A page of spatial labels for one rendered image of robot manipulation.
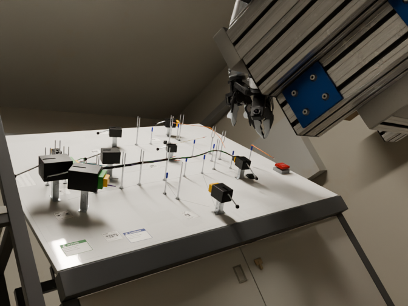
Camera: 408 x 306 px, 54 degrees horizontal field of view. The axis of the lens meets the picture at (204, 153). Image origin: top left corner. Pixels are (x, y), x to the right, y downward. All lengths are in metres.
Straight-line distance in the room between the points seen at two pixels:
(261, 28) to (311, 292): 0.99
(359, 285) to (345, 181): 1.73
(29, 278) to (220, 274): 0.56
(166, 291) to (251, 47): 0.72
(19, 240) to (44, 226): 0.20
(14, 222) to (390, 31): 0.91
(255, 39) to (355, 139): 2.56
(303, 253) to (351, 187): 1.82
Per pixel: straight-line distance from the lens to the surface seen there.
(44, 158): 1.35
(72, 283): 1.07
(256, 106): 1.45
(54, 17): 2.98
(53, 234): 1.22
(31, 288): 1.05
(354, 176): 3.29
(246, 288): 1.33
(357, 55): 0.73
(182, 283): 1.22
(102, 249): 1.15
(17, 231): 1.09
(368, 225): 3.30
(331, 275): 1.60
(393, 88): 0.79
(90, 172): 1.25
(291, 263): 1.48
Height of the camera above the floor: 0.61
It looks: 22 degrees up
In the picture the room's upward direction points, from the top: 25 degrees counter-clockwise
